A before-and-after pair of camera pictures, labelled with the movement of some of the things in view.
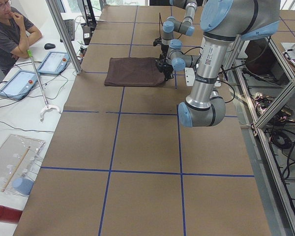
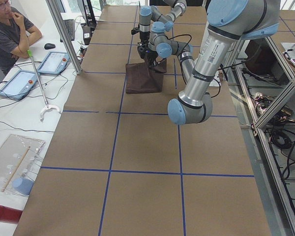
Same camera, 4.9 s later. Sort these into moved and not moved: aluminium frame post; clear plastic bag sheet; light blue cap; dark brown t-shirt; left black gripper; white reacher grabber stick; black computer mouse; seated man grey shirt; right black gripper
Moved: right black gripper; dark brown t-shirt; left black gripper
Not moved: clear plastic bag sheet; aluminium frame post; white reacher grabber stick; black computer mouse; light blue cap; seated man grey shirt
